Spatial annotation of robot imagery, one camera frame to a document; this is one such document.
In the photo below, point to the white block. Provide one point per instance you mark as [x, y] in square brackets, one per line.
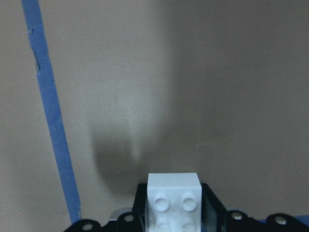
[174, 202]

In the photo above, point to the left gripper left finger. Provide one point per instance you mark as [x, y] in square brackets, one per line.
[140, 204]

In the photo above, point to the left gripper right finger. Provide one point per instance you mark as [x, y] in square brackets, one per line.
[213, 211]

